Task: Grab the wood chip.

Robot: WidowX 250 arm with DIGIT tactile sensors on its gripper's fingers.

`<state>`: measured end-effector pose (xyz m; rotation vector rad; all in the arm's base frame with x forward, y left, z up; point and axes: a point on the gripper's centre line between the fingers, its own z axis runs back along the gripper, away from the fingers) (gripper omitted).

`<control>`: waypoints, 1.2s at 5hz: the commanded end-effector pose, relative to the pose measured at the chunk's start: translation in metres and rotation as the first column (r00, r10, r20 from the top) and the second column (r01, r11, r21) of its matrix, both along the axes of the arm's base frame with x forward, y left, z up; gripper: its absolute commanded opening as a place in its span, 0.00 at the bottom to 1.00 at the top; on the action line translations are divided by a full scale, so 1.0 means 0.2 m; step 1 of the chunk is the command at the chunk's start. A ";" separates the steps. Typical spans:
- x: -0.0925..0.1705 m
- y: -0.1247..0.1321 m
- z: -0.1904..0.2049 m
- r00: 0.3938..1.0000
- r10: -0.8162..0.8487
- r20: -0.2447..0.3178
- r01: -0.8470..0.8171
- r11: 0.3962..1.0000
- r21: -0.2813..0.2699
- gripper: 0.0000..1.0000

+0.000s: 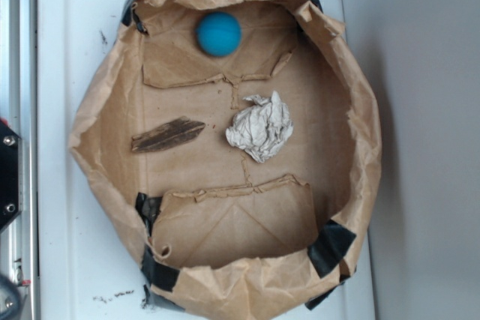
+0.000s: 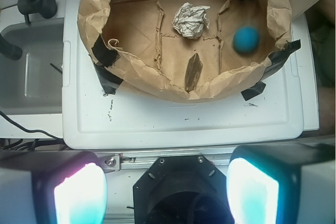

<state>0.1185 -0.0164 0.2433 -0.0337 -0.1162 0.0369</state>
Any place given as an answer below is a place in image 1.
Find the dark wood chip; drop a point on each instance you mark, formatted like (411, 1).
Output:
(166, 136)

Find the brown paper bag tray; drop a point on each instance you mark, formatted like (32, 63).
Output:
(215, 233)

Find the crumpled white paper ball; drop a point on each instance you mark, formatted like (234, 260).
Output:
(262, 129)

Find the blue rubber ball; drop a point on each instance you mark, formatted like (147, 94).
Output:
(218, 34)

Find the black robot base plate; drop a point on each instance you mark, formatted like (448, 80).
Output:
(8, 174)

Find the aluminium frame rail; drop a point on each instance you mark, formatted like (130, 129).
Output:
(19, 244)

